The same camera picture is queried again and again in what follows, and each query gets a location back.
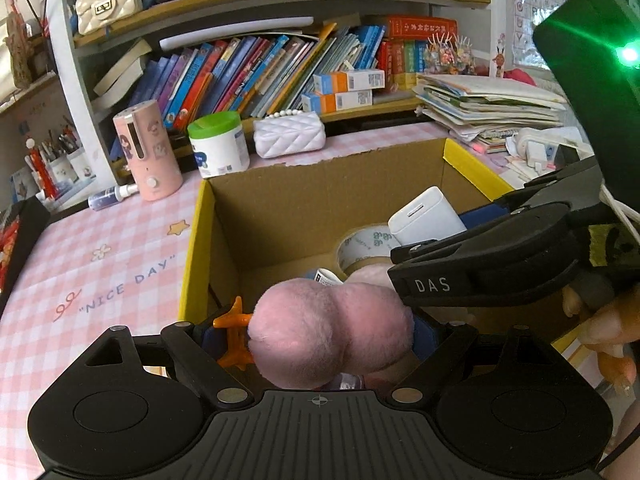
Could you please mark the yellow cardboard box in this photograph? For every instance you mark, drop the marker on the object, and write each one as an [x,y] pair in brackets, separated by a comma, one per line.
[280,220]

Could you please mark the yellow tape roll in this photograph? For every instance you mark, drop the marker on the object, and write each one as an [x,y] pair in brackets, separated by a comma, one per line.
[360,245]

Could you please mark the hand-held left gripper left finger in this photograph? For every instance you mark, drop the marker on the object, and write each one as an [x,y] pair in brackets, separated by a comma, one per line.
[212,342]

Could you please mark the pink checked tablecloth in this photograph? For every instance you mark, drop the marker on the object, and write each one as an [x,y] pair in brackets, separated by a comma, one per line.
[100,260]

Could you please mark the white wooden bookshelf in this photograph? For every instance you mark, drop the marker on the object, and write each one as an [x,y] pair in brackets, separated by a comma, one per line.
[65,85]

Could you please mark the orange white medicine box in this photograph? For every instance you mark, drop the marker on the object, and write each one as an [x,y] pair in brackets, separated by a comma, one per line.
[340,101]
[350,81]

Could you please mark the white power adapter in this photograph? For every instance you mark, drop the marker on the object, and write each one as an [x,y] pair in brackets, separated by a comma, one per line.
[425,220]

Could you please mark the white quilted pouch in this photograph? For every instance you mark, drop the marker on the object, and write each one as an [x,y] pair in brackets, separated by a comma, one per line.
[290,132]

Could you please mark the stack of papers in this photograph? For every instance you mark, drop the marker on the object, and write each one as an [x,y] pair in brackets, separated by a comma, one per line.
[490,105]

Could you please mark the thick lying book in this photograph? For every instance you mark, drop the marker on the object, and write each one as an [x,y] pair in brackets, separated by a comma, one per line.
[120,67]

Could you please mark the pink plush toy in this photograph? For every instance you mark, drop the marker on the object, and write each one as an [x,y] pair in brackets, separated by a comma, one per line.
[320,330]

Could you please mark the white jar green lid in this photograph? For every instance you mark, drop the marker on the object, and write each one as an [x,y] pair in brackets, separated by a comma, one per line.
[220,150]

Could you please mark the rolled white sheet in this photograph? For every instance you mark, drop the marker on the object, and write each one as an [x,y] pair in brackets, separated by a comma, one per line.
[235,30]

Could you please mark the small spray bottle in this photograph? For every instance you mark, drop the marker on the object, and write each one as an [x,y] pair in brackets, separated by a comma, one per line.
[112,196]

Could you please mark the red decoration packets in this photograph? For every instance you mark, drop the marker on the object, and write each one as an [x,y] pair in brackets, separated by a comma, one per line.
[6,250]

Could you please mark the person's right hand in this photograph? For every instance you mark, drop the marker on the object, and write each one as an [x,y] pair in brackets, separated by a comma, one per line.
[617,325]

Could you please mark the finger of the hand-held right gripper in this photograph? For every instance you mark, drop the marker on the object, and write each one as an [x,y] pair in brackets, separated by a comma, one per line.
[430,250]
[482,217]

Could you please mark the red tassel ornament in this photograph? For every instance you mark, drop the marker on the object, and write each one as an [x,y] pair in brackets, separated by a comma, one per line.
[40,170]

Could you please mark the red boxed book set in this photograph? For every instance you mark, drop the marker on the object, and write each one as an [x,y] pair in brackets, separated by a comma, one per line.
[420,45]

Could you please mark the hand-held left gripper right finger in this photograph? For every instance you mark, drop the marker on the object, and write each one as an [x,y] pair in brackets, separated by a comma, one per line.
[425,337]

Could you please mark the spiky paper craft ornament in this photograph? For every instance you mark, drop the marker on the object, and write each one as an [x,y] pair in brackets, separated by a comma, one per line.
[450,55]

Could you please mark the row of books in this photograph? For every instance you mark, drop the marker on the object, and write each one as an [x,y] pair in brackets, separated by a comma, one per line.
[240,80]

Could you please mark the black electronic keyboard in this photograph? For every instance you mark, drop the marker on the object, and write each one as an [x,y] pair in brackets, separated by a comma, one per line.
[20,240]

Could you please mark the alphabet wall poster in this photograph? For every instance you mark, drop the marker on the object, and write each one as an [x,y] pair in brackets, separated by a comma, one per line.
[542,0]

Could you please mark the pink humidifier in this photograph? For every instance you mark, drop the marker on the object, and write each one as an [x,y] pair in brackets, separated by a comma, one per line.
[147,155]

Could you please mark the white power strip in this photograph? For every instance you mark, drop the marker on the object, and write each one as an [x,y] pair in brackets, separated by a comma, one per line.
[545,147]

